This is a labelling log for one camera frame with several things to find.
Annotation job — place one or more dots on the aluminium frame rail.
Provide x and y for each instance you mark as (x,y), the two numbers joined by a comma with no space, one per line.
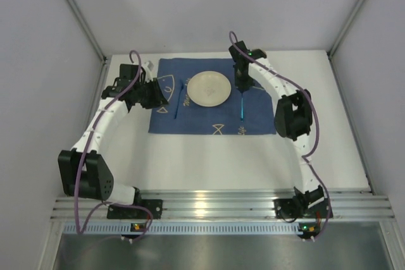
(258,205)

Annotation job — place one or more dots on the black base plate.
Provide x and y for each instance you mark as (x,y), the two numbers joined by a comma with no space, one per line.
(288,210)
(154,206)

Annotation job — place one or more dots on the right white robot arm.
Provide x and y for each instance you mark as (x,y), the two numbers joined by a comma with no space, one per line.
(293,120)

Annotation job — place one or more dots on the dark blue spoon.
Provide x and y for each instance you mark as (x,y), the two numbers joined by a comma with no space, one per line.
(242,107)

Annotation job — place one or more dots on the blue cloth placemat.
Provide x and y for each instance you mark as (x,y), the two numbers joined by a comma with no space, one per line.
(220,120)

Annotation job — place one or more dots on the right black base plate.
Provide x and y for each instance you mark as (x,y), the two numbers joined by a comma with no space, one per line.
(288,210)

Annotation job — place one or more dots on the cream round plate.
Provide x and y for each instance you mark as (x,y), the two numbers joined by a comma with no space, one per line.
(209,89)

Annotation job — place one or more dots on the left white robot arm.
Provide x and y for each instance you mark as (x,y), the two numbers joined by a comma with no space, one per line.
(83,169)

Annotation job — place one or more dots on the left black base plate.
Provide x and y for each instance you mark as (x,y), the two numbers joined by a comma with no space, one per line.
(154,206)

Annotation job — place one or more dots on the beige cup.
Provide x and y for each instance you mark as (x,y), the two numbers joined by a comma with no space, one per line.
(258,53)

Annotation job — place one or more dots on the slotted grey cable duct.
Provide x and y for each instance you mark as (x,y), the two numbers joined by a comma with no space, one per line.
(200,228)

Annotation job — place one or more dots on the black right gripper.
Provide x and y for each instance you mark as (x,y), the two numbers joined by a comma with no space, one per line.
(242,80)

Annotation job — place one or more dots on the blue metal fork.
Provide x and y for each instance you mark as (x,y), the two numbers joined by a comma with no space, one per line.
(179,99)

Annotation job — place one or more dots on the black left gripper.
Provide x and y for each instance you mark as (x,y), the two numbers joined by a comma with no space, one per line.
(151,93)

